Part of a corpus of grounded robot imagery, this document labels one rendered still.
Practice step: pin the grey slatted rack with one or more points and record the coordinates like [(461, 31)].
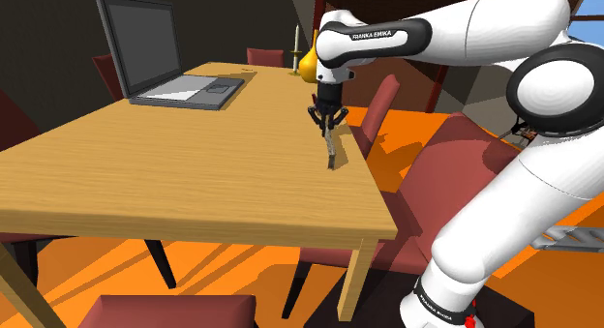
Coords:
[(571, 238)]

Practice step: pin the grey brown brush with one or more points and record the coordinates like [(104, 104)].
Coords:
[(331, 152)]

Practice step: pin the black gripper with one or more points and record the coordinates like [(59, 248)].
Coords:
[(329, 96)]

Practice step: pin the dark robot stand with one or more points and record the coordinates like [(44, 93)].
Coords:
[(377, 298)]

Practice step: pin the wooden dining table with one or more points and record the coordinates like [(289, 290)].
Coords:
[(188, 166)]

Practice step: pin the window with wooden frame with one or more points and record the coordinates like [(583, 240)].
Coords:
[(590, 6)]

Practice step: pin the yellow round vase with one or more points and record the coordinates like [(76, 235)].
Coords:
[(309, 65)]

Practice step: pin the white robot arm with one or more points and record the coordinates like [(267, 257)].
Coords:
[(500, 214)]

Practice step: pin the grey open laptop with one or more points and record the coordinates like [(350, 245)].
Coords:
[(141, 44)]

